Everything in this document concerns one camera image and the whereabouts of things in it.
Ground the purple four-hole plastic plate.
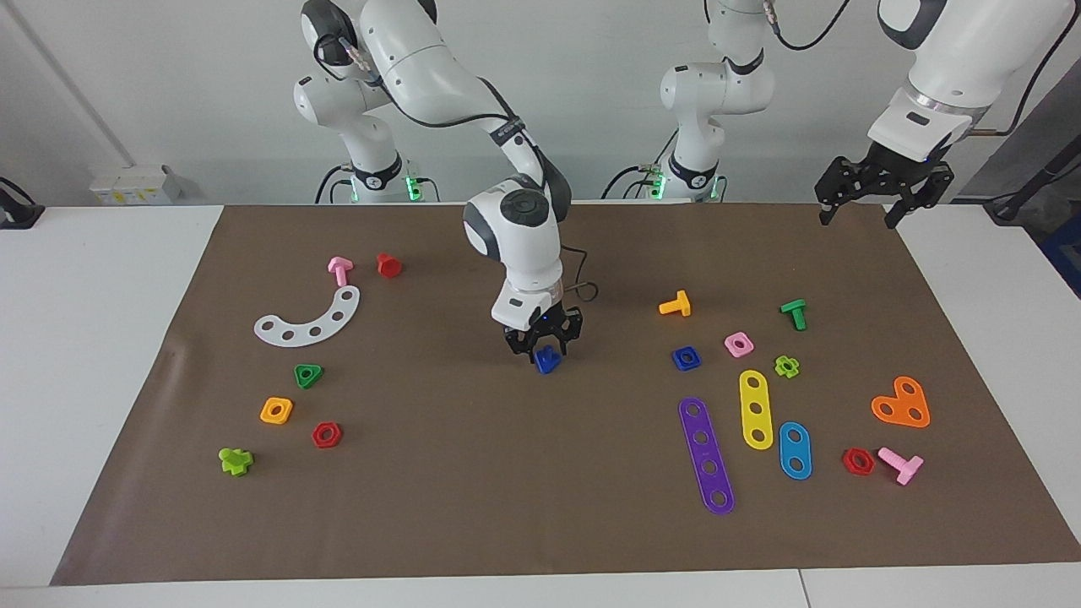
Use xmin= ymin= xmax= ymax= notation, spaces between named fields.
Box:
xmin=678 ymin=397 xmax=736 ymax=516

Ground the grey partition panel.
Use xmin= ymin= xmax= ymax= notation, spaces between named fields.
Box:
xmin=954 ymin=80 xmax=1081 ymax=220

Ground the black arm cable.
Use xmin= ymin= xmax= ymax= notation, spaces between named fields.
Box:
xmin=760 ymin=0 xmax=1061 ymax=136
xmin=314 ymin=17 xmax=599 ymax=305

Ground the black stand pole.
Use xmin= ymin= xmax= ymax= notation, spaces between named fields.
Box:
xmin=984 ymin=135 xmax=1081 ymax=225

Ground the blue crate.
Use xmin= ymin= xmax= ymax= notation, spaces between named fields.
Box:
xmin=1040 ymin=215 xmax=1081 ymax=301

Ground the white power box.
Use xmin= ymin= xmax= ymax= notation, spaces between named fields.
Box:
xmin=90 ymin=165 xmax=182 ymax=206

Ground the orange three-hole corner plate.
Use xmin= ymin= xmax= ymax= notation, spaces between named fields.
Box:
xmin=871 ymin=376 xmax=932 ymax=429

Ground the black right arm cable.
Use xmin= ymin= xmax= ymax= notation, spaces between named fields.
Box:
xmin=314 ymin=17 xmax=599 ymax=305

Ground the black base cable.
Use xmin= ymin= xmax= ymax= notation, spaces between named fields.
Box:
xmin=601 ymin=165 xmax=655 ymax=200
xmin=316 ymin=165 xmax=351 ymax=204

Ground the yellow three-hole plastic plate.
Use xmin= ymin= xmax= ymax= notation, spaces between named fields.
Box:
xmin=739 ymin=369 xmax=774 ymax=451

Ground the blue two-hole plastic plate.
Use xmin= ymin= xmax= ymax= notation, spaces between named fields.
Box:
xmin=779 ymin=421 xmax=813 ymax=481

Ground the brown table mat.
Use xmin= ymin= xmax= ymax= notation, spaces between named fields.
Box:
xmin=49 ymin=201 xmax=1081 ymax=587

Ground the white curved five-hole plate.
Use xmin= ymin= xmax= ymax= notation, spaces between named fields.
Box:
xmin=253 ymin=285 xmax=361 ymax=348

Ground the black clamp mount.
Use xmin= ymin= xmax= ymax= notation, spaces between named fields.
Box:
xmin=0 ymin=176 xmax=45 ymax=231

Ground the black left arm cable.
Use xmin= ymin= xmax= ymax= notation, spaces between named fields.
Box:
xmin=760 ymin=0 xmax=1061 ymax=136

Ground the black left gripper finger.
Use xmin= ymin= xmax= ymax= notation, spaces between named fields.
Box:
xmin=883 ymin=163 xmax=956 ymax=231
xmin=815 ymin=156 xmax=859 ymax=225

